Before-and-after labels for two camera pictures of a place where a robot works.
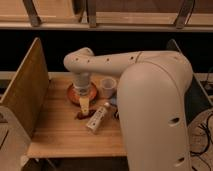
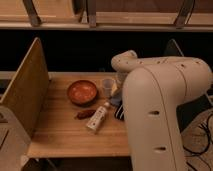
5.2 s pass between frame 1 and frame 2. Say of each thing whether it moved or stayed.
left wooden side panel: stayed
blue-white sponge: stayed
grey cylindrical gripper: moved
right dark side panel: stayed
